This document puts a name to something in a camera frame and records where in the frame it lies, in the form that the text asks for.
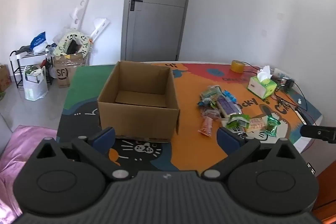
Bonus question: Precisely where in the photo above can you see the yellow tape roll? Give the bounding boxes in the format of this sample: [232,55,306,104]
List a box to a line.
[231,60,246,73]

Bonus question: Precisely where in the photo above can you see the grey door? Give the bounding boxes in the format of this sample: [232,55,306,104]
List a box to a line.
[122,0,197,62]

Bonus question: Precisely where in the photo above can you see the olive green snack packet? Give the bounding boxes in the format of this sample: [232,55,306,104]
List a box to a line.
[200,85,222,102]

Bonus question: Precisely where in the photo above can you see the colourful cartoon table mat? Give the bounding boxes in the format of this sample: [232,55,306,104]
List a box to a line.
[56,63,323,172]

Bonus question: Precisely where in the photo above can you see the white marker pen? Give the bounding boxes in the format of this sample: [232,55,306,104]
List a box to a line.
[295,107,307,125]

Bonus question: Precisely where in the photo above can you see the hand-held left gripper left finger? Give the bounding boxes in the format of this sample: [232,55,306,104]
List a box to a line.
[35,127,130,182]

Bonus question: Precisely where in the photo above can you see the black door handle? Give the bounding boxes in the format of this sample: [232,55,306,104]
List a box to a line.
[130,0,143,12]

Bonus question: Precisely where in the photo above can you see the white power strip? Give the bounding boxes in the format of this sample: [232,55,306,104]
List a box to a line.
[273,68,294,83]

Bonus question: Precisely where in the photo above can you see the tall white foam board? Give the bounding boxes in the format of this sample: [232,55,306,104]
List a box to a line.
[70,0,93,31]

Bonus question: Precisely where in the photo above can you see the small brown cardboard box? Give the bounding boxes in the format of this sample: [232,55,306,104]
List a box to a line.
[0,64,12,93]

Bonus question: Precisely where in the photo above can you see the black shoe rack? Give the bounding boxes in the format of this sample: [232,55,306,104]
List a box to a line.
[10,48,54,88]

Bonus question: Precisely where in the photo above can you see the panda print seat ring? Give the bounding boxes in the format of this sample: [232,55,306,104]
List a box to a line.
[54,31,90,56]

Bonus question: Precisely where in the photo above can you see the black cable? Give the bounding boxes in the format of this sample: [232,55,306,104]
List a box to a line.
[243,61,263,75]

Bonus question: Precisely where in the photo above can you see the cream snack packet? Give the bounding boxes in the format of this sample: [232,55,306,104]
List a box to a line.
[247,118,264,131]

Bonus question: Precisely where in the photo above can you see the pink snack packet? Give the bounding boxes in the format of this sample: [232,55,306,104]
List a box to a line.
[202,109,221,118]

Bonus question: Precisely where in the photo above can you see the shiny green foil packet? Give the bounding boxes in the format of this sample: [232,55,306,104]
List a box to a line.
[264,115,281,137]

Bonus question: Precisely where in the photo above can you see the green white snack packet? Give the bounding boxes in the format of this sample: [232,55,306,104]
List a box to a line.
[226,114,250,133]

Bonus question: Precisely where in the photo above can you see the blue white bag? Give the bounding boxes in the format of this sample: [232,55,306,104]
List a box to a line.
[30,31,48,54]

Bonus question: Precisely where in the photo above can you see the purple snack packet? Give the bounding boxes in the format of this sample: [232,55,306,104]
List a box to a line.
[217,97,240,118]

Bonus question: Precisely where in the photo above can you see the pink blanket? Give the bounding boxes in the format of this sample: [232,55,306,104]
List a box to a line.
[0,125,58,218]

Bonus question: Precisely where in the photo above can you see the orange snack packet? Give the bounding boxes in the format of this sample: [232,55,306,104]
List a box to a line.
[198,117,214,137]

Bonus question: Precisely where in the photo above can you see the brown shipping carton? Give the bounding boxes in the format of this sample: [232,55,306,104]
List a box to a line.
[53,52,86,88]

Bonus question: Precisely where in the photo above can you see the green tissue box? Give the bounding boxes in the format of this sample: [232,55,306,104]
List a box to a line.
[247,66,278,99]

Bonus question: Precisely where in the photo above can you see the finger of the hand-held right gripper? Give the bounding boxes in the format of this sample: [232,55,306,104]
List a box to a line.
[301,125,336,144]

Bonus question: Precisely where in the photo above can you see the short white foam board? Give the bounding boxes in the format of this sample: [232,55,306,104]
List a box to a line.
[89,18,109,42]

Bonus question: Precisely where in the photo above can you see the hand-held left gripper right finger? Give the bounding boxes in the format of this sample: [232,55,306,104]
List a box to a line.
[201,127,300,183]

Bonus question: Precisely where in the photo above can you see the white plastic shopping bag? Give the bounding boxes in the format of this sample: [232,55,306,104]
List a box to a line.
[24,65,48,101]

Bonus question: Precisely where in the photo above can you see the bunch of keys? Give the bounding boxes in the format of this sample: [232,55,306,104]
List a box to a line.
[276,98,292,111]

